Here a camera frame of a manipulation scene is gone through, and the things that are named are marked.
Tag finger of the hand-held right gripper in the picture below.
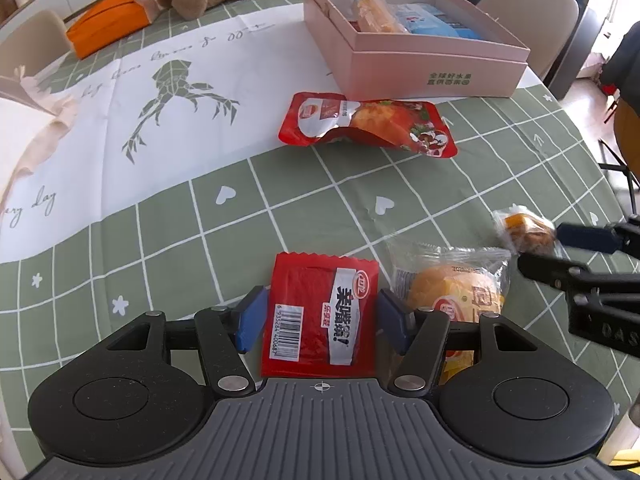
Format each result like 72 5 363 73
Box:
517 252 640 295
556 215 640 261

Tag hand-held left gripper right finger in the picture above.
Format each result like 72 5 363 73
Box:
377 287 541 396

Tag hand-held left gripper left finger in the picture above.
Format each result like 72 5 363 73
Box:
107 285 271 396

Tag small brown cake packet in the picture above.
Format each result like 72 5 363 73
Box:
492 205 558 256

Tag red barcode snack packet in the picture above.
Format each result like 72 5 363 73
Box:
260 252 379 378

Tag pink cardboard box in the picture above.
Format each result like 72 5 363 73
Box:
303 0 531 100

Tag clear bread bun packet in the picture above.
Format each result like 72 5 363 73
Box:
387 240 512 386

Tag orange stool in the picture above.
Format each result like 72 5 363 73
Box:
612 105 640 201

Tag green checkered tablecloth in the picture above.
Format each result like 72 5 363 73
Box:
0 0 626 480

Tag dark grey cloth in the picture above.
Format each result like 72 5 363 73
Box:
600 30 640 106

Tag black low cabinet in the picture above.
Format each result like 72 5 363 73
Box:
542 0 603 101

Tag large red snack pouch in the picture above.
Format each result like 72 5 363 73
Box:
278 91 458 159

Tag beige upholstered chair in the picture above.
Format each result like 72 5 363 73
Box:
0 9 72 78
476 0 581 81

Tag light blue snack packet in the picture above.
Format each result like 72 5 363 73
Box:
395 4 451 36

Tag pale pink cloth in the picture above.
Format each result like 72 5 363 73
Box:
0 65 81 201

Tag snack packets inside box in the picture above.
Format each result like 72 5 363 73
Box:
350 0 411 35

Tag orange pouch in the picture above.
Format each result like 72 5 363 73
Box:
66 0 161 59

